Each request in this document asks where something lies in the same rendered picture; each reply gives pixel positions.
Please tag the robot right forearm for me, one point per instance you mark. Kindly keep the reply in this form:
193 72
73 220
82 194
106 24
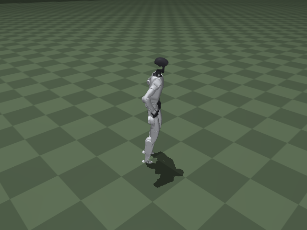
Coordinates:
149 106

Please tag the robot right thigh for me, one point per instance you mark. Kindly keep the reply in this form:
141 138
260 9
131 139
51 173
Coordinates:
154 129

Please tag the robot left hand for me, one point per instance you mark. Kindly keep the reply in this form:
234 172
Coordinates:
159 104

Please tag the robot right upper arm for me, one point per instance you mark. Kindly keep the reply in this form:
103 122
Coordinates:
154 86

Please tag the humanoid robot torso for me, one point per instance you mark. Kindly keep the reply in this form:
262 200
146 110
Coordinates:
155 97

